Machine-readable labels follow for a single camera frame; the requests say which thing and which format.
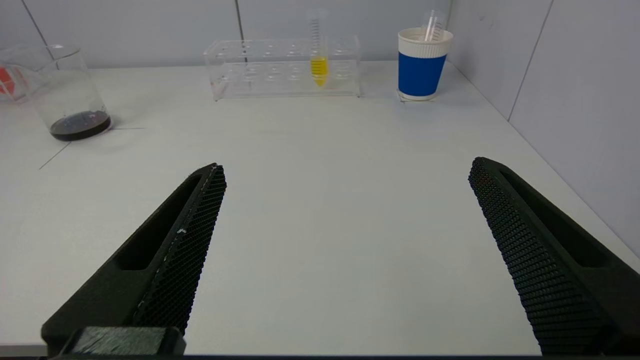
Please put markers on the blue white paper cup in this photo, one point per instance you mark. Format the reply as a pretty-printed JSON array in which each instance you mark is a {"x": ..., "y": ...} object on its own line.
[{"x": 421, "y": 75}]

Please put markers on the clear glass beaker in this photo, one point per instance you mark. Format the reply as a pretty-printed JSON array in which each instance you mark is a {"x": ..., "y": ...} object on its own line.
[{"x": 80, "y": 127}]

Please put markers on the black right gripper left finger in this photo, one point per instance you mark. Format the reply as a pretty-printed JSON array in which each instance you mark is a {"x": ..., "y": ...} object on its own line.
[{"x": 170, "y": 280}]

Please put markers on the test tube with yellow pigment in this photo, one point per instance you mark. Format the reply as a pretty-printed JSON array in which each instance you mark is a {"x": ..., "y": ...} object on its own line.
[{"x": 318, "y": 67}]

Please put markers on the clear acrylic test tube rack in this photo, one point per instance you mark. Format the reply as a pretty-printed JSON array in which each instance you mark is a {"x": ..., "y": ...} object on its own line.
[
  {"x": 265, "y": 75},
  {"x": 12, "y": 97}
]

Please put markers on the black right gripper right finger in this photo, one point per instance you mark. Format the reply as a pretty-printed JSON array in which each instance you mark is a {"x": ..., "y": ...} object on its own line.
[{"x": 545, "y": 270}]

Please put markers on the test tube with red pigment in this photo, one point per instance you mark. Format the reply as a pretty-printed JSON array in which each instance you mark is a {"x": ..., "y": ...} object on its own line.
[
  {"x": 6, "y": 80},
  {"x": 433, "y": 25}
]

